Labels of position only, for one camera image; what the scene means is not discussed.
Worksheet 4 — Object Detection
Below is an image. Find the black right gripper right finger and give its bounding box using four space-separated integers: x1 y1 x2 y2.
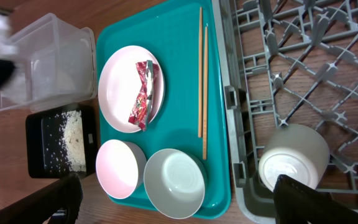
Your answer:
273 174 358 224

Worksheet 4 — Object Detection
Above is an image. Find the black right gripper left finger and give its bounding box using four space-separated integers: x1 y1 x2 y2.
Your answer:
0 174 83 223

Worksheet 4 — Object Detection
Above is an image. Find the white cup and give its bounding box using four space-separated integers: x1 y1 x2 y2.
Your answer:
258 124 330 191

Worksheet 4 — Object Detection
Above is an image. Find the pink bowl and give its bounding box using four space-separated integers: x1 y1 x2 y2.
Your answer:
96 139 147 199

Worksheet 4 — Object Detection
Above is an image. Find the pile of rice grains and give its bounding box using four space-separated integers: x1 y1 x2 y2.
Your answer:
47 110 87 173

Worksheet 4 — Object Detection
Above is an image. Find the red snack wrapper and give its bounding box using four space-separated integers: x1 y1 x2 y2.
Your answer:
128 60 159 131

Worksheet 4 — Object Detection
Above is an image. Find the clear plastic waste bin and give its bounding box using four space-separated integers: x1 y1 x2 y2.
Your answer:
0 13 97 113

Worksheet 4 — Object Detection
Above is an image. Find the grey dishwasher rack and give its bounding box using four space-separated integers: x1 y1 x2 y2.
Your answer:
213 0 358 223

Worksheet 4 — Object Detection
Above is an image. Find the black rectangular tray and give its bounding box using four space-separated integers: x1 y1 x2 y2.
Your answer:
25 104 98 179

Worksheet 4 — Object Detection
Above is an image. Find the grey bowl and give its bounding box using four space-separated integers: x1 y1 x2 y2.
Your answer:
144 149 207 220

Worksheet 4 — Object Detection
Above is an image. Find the pink round plate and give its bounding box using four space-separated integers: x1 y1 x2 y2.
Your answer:
98 45 165 133

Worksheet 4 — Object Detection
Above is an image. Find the wooden chopstick left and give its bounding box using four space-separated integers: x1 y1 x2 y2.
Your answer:
198 7 203 138

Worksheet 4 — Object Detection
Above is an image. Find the wooden chopstick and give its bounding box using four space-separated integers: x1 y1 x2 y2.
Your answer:
203 26 208 160
198 7 203 138

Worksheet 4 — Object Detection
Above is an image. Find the wooden chopstick right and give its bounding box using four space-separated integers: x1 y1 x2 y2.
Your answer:
203 26 208 160

